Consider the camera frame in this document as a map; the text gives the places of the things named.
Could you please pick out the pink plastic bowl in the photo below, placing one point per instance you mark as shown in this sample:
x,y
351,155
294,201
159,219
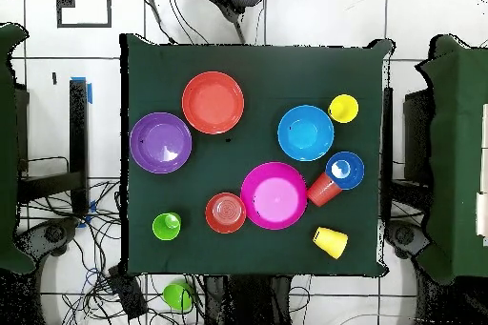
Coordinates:
x,y
272,195

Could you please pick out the small orange bowl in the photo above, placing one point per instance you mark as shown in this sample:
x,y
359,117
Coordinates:
x,y
225,212

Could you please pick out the red-orange plastic cup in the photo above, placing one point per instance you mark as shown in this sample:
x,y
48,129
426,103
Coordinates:
x,y
322,192

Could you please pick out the golden yellow plastic cup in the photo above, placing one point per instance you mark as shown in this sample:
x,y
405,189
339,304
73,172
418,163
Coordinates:
x,y
331,242

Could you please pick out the large shallow orange bowl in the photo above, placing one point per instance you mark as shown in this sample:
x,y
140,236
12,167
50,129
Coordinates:
x,y
212,102

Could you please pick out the light blue plastic bowl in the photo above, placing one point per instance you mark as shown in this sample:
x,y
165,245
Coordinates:
x,y
305,133

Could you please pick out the purple plastic bowl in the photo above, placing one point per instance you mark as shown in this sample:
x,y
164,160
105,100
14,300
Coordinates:
x,y
160,142

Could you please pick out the green plastic cup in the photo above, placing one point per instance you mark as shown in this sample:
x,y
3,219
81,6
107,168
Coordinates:
x,y
166,227

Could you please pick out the dark green tablecloth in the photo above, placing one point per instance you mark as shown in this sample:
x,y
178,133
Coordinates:
x,y
305,73

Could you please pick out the small dark blue bowl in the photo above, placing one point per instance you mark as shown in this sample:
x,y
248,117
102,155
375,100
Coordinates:
x,y
352,178

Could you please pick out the lemon yellow plastic cup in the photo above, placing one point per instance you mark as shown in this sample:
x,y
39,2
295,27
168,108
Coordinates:
x,y
343,108

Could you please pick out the green bowl on floor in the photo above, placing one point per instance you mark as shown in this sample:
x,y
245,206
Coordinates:
x,y
175,296

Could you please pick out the blue tape strip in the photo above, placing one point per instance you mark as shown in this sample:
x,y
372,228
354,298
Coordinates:
x,y
89,94

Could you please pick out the grey chair base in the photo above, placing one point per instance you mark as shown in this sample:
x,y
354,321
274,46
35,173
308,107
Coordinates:
x,y
404,235

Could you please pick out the black power strip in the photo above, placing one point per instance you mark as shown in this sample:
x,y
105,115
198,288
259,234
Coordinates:
x,y
127,294

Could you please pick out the black chair base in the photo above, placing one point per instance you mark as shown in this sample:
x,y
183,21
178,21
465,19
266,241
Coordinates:
x,y
49,235

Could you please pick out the green cloth side table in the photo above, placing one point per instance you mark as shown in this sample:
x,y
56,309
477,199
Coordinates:
x,y
7,149
457,111

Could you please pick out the black stand frame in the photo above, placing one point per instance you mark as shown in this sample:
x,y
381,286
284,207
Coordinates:
x,y
417,130
78,130

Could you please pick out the black square frame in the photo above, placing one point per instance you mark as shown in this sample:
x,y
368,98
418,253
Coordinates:
x,y
84,25

